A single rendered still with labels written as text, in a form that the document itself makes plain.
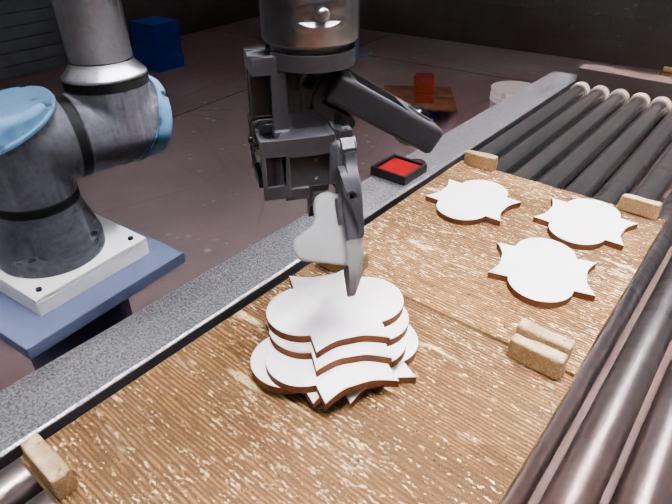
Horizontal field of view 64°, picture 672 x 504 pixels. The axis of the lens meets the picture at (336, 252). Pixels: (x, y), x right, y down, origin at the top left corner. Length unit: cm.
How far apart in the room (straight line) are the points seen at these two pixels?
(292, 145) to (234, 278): 35
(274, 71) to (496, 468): 38
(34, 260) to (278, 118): 52
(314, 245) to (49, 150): 45
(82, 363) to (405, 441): 37
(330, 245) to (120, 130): 45
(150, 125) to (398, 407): 54
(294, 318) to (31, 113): 43
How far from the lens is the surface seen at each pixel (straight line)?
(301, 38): 42
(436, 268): 74
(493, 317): 67
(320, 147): 45
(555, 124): 134
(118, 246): 90
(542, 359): 60
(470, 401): 57
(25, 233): 85
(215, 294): 73
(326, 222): 46
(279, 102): 44
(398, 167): 102
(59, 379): 67
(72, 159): 82
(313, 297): 59
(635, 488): 58
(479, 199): 90
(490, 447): 54
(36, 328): 83
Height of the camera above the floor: 136
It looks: 34 degrees down
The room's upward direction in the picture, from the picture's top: straight up
